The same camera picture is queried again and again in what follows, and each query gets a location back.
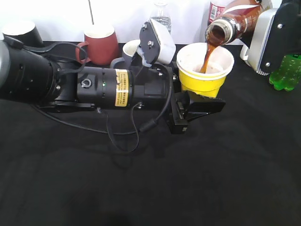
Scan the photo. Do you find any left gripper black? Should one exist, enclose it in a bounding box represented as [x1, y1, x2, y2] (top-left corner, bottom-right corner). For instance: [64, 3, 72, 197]
[77, 64, 226, 134]

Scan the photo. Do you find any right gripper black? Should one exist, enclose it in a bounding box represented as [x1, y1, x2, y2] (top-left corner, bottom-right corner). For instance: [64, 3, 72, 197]
[263, 0, 301, 73]

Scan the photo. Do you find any yellow paper cup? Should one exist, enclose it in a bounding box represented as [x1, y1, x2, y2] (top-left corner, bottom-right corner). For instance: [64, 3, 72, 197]
[176, 42, 235, 97]

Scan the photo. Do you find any orange coffee drink bottle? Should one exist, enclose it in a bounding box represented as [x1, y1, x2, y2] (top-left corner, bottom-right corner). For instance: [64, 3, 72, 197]
[205, 0, 264, 47]

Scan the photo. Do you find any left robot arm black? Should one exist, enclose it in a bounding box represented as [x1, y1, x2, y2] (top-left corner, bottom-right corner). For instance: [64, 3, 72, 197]
[0, 37, 225, 134]

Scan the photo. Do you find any green soda bottle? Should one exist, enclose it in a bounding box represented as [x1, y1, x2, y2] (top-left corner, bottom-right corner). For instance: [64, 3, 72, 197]
[269, 54, 301, 91]

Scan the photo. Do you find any white ceramic mug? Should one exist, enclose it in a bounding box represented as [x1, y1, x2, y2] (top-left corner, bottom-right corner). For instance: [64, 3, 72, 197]
[240, 44, 249, 61]

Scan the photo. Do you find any cola bottle red label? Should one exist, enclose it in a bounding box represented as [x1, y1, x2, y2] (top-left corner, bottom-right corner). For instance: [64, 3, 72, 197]
[207, 0, 232, 25]

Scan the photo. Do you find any grey ceramic mug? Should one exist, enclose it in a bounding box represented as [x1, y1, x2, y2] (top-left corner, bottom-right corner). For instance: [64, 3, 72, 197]
[110, 39, 140, 69]

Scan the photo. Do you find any clear water bottle green label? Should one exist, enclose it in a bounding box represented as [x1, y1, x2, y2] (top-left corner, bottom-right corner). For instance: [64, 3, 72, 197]
[150, 0, 171, 33]

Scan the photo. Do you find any red ceramic mug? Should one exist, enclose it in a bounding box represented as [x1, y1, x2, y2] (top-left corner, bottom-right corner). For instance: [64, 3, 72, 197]
[78, 23, 119, 65]

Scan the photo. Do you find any black ceramic mug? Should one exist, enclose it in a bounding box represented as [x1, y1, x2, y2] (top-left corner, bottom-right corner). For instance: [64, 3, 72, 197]
[1, 20, 44, 48]

